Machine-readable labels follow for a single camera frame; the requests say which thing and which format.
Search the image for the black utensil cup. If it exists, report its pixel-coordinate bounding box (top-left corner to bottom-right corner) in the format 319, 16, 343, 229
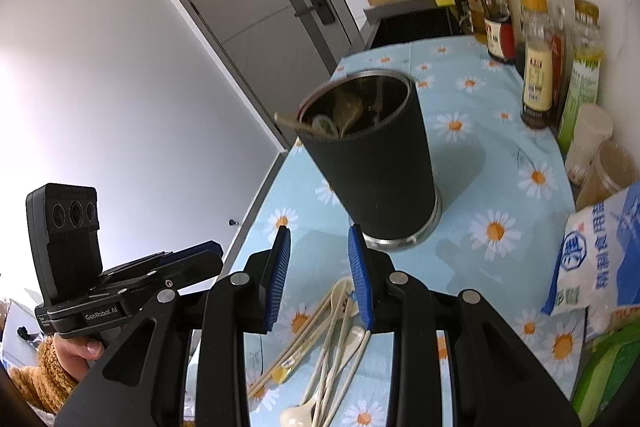
298, 69, 443, 250

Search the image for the tall gold cap bottle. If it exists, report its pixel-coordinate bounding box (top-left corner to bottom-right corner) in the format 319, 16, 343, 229
544, 0, 576, 128

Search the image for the green packet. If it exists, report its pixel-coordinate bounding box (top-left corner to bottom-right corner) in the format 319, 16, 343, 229
570, 322, 640, 415

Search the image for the black sink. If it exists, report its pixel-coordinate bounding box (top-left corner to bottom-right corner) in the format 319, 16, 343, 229
364, 0, 473, 50

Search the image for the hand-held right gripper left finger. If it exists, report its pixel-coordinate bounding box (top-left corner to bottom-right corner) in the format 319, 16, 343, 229
55, 227, 292, 427

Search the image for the red label soy sauce bottle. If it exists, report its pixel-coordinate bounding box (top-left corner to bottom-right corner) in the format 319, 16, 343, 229
479, 0, 517, 65

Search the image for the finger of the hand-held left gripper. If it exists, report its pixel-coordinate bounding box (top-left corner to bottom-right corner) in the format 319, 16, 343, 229
120, 253, 223, 300
102, 242, 223, 285

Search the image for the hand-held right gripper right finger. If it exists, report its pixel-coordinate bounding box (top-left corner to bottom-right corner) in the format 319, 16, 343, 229
347, 223, 581, 427

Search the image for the daisy print tablecloth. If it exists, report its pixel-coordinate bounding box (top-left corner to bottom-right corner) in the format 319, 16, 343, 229
182, 34, 588, 427

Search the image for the white blue salt bag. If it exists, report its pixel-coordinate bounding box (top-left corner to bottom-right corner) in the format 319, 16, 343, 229
540, 181, 640, 343

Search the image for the person's left hand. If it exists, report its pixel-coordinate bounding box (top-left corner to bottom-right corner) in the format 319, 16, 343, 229
52, 336, 106, 383

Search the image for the brown wooden spoon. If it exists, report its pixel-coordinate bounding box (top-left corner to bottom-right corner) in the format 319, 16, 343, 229
332, 94, 366, 138

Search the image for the white box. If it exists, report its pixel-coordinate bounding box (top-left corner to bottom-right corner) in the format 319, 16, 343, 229
0, 299, 38, 358

